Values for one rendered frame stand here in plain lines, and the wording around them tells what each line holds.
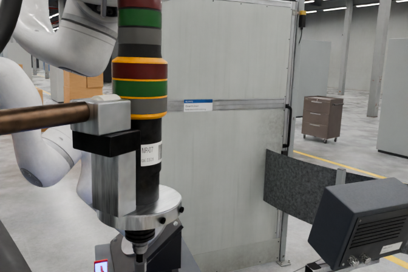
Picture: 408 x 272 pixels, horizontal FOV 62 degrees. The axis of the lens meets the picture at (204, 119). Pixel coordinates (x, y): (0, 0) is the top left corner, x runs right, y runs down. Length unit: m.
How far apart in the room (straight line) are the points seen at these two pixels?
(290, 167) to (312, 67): 8.36
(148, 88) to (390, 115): 6.71
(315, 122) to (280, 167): 4.91
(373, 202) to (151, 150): 0.77
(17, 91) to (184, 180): 1.60
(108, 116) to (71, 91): 8.21
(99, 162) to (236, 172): 2.24
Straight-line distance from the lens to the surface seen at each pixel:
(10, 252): 0.39
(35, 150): 0.94
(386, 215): 1.00
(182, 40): 2.18
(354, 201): 0.95
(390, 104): 6.91
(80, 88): 8.49
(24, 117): 0.21
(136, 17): 0.26
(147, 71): 0.26
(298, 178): 2.37
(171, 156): 2.25
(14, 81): 0.90
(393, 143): 6.94
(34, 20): 0.56
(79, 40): 0.48
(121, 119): 0.25
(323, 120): 7.21
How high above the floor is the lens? 1.57
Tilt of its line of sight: 10 degrees down
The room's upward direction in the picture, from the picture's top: 2 degrees clockwise
